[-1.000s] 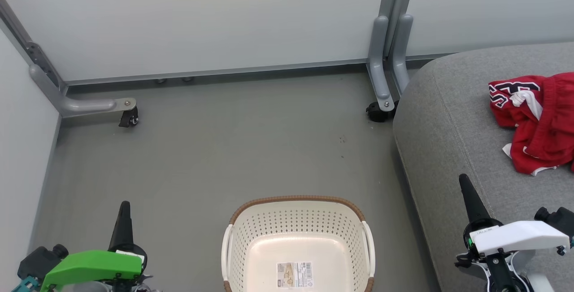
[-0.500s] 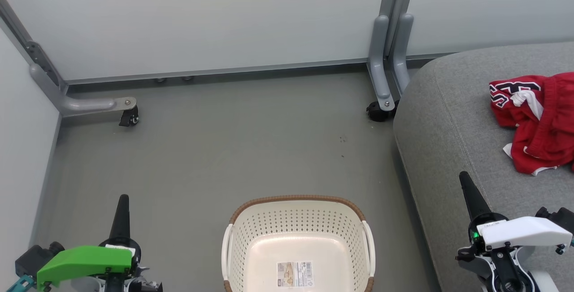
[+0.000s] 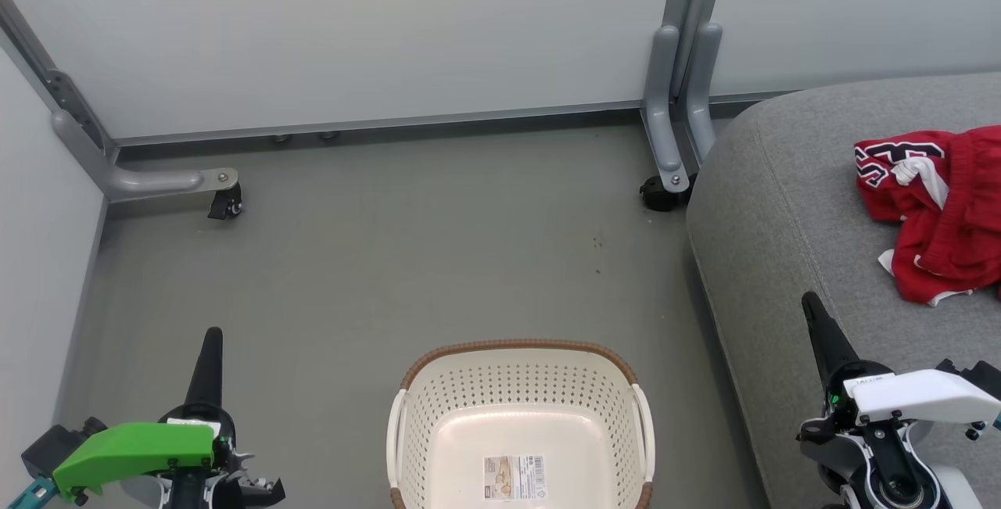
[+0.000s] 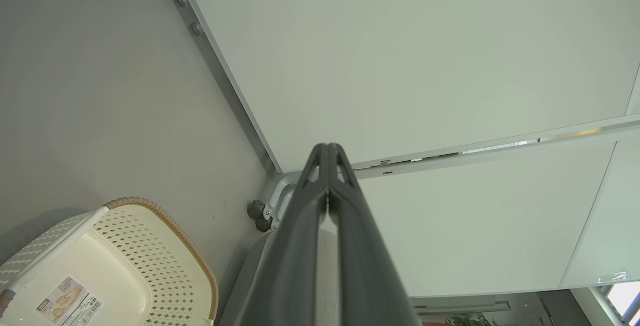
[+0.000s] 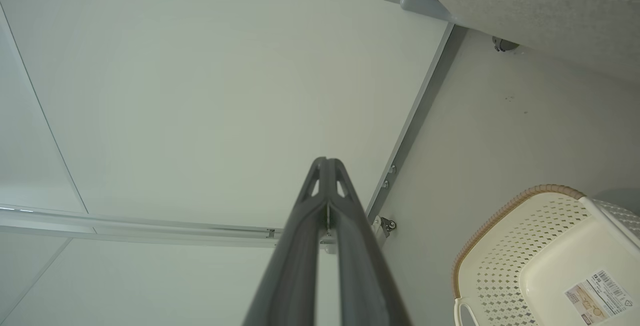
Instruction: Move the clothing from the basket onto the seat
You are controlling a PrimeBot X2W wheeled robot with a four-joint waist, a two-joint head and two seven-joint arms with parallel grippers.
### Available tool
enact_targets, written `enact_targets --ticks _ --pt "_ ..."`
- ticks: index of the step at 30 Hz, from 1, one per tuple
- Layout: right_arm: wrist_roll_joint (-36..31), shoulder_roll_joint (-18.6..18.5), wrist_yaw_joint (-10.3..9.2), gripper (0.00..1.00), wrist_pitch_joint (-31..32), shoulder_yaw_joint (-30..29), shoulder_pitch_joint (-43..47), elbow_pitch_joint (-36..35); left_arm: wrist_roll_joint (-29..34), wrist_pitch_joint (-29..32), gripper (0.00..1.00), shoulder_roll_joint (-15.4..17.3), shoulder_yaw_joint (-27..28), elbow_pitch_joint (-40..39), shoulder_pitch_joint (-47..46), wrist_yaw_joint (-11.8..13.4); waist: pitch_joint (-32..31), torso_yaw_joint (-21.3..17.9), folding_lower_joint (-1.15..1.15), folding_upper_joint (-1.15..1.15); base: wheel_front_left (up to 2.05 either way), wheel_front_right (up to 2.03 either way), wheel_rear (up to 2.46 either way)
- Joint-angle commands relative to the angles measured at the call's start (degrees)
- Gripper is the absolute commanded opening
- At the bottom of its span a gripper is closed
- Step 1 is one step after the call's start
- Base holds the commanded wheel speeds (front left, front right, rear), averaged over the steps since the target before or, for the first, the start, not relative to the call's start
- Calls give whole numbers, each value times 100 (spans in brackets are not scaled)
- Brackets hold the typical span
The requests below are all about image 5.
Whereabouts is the light grey fabric sofa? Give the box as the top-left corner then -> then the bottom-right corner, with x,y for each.
426,0 -> 640,85

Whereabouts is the grey partition baseboard strip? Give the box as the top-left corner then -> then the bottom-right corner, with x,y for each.
366,22 -> 470,218

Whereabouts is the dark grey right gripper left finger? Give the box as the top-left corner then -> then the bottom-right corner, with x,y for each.
242,157 -> 329,326

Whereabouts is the grey metal partition post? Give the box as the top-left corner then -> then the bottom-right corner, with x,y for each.
0,204 -> 284,248

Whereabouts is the metal partition caster bracket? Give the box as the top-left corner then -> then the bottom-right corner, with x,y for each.
370,215 -> 398,247

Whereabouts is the cream perforated laundry basket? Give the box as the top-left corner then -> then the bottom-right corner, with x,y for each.
452,184 -> 640,326

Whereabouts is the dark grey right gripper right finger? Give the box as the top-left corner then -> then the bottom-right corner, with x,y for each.
327,158 -> 412,326

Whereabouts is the grey partition foot bar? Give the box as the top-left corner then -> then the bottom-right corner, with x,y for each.
399,0 -> 455,23

